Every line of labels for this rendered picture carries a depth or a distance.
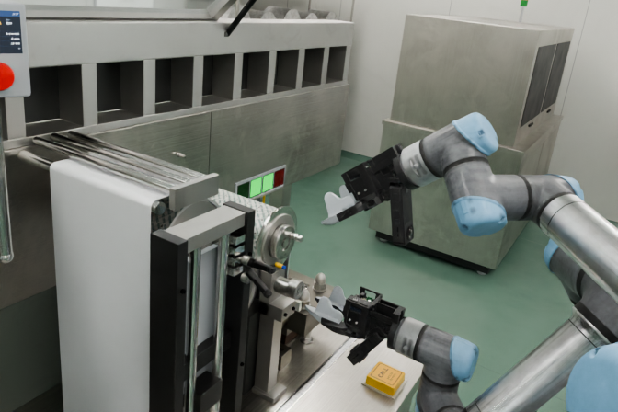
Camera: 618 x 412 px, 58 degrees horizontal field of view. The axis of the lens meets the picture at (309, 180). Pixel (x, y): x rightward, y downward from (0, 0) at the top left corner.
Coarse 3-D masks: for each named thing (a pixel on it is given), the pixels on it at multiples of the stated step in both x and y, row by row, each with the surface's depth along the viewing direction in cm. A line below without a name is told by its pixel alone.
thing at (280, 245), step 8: (280, 224) 114; (288, 224) 115; (280, 232) 113; (288, 232) 115; (272, 240) 112; (280, 240) 113; (288, 240) 116; (272, 248) 113; (280, 248) 114; (288, 248) 117; (272, 256) 114; (280, 256) 115
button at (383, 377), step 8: (376, 368) 131; (384, 368) 131; (392, 368) 131; (368, 376) 128; (376, 376) 128; (384, 376) 128; (392, 376) 129; (400, 376) 129; (376, 384) 127; (384, 384) 126; (392, 384) 126; (400, 384) 129; (384, 392) 126; (392, 392) 125
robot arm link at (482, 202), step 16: (464, 160) 87; (480, 160) 87; (448, 176) 89; (464, 176) 86; (480, 176) 86; (496, 176) 88; (512, 176) 89; (448, 192) 89; (464, 192) 85; (480, 192) 84; (496, 192) 85; (512, 192) 86; (464, 208) 85; (480, 208) 83; (496, 208) 84; (512, 208) 86; (464, 224) 85; (480, 224) 84; (496, 224) 84
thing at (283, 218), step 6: (282, 216) 114; (288, 216) 116; (276, 222) 113; (282, 222) 115; (288, 222) 117; (270, 228) 111; (294, 228) 120; (270, 234) 112; (264, 240) 111; (264, 246) 111; (264, 252) 112; (264, 258) 112; (270, 258) 115; (276, 258) 117; (270, 264) 115
